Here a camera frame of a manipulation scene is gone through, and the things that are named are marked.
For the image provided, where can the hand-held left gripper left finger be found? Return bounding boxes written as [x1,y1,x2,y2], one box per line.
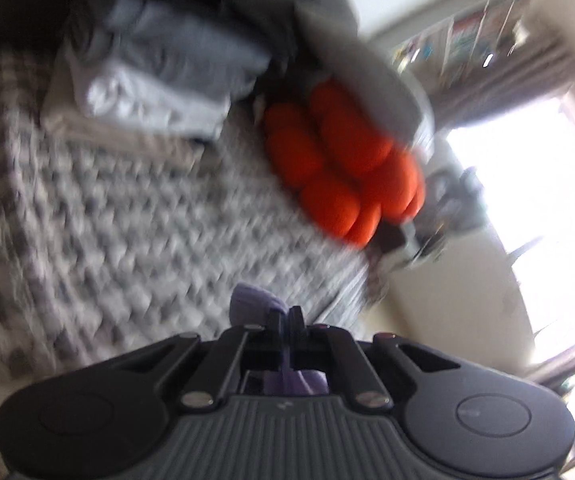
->
[112,307,286,410]

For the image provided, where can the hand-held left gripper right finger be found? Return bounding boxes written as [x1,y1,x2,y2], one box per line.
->
[290,306,461,410]

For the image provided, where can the purple pants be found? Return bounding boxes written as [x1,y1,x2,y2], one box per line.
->
[230,282,329,397]

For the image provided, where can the grey checked sofa cover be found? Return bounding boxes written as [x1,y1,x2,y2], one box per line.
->
[0,40,374,480]

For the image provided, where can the grey backpack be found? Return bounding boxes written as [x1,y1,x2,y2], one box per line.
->
[412,165,489,241]

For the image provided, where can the white grey office chair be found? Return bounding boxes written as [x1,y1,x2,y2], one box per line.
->
[377,165,544,272]

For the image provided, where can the grey curtain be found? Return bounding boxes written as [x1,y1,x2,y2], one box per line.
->
[432,35,575,132]
[527,330,575,397]

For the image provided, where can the white pillow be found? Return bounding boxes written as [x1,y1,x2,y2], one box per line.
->
[297,10,437,144]

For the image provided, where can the white folded garment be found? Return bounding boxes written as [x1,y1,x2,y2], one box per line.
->
[72,57,233,138]

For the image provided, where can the grey folded garment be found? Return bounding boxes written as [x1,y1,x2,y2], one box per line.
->
[64,0,274,108]

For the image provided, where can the white desk with shelves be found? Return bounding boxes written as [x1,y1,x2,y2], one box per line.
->
[392,0,539,92]

